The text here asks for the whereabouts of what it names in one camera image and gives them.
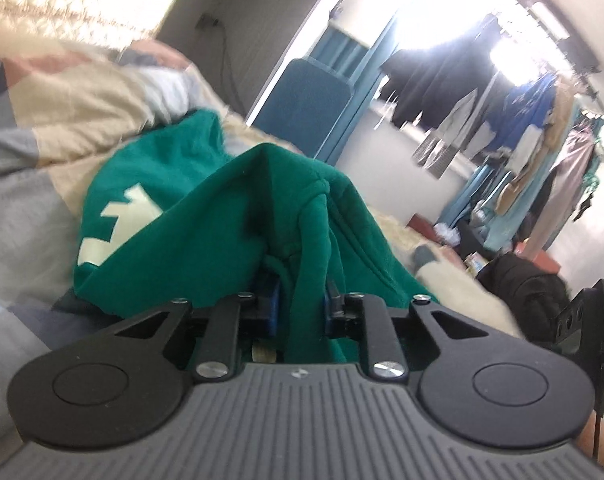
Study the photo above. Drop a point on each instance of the patchwork quilt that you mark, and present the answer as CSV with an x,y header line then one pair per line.
x,y
32,160

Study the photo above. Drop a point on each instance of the black hanging garment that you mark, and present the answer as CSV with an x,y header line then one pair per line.
x,y
432,75

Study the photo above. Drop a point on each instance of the person's right forearm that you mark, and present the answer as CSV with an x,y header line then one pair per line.
x,y
589,440

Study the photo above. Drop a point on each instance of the pink hanging garment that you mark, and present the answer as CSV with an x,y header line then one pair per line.
x,y
567,185

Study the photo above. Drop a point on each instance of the teal hanging garment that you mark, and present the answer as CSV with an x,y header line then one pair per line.
x,y
599,160

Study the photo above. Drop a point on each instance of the dark red cabinet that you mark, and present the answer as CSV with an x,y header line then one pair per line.
x,y
422,222

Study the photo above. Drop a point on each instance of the light blue hanging clothes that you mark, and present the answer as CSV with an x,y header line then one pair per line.
x,y
512,220

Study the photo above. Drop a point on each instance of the blue hanging garment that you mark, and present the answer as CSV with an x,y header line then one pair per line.
x,y
527,110

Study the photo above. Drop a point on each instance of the clear plastic bag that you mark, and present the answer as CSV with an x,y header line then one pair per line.
x,y
444,234

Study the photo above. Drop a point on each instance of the blue padded chair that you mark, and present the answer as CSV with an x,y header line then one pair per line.
x,y
302,110

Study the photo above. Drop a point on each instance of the grey white hanging garment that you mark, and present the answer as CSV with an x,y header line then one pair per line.
x,y
457,120

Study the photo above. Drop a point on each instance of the striped cloth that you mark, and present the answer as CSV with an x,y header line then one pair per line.
x,y
432,155

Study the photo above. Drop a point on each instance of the stack of books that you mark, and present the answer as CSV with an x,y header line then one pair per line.
x,y
474,262

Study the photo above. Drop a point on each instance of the white fluffy blanket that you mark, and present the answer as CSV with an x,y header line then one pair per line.
x,y
457,290

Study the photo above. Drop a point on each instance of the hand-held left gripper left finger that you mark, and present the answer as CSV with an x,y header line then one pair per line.
x,y
272,307

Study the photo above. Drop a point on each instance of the tan fur-collared coat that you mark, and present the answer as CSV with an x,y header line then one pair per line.
x,y
557,120

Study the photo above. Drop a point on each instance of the black jacket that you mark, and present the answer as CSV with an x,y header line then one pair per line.
x,y
522,285

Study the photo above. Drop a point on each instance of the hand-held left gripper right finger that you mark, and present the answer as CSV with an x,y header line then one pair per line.
x,y
330,310

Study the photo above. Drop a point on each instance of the green hoodie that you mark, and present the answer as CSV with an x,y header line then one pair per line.
x,y
207,210

